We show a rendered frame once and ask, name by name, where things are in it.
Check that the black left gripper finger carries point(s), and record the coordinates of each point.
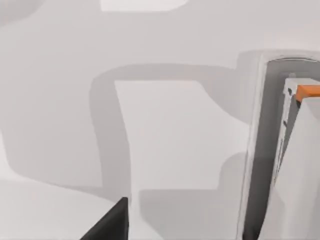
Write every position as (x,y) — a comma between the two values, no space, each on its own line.
(115,225)

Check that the white box with orange band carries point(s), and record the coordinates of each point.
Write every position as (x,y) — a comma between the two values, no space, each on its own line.
(305,155)

